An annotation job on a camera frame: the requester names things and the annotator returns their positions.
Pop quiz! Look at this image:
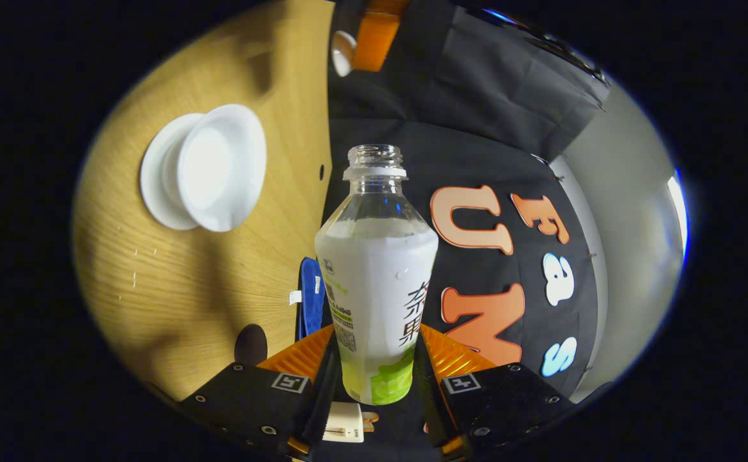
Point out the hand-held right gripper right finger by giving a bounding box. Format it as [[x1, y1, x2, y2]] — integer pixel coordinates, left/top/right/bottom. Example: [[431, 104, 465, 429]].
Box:
[[415, 324, 577, 460]]

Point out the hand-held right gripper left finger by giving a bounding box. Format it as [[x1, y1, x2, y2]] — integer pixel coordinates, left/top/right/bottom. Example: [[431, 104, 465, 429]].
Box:
[[181, 324, 339, 462]]

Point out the dark round coaster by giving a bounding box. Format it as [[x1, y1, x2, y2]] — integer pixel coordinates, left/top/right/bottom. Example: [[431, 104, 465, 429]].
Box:
[[234, 324, 269, 366]]

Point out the clear water bottle white label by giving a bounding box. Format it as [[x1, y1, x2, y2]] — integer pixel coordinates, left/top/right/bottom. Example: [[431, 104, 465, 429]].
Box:
[[315, 144, 440, 406]]

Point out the white teacup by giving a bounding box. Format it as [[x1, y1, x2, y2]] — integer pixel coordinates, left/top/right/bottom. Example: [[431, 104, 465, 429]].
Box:
[[177, 104, 268, 233]]

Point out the white toaster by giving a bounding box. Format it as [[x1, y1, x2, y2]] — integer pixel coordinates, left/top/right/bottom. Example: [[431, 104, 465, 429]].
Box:
[[322, 402, 365, 443]]

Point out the blue towel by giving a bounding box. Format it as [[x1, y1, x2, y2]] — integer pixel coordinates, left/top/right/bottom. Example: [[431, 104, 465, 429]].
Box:
[[289, 257, 327, 342]]

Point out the black backdrop cloth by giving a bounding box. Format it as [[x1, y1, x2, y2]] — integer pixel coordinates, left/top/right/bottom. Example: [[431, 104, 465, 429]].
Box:
[[322, 0, 612, 462]]

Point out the white saucer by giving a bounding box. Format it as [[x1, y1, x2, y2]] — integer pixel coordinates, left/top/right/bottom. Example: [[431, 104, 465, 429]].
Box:
[[139, 113, 207, 230]]

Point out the ceiling light panel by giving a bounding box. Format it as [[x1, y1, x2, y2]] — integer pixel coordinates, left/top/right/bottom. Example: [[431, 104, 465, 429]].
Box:
[[667, 170, 690, 261]]

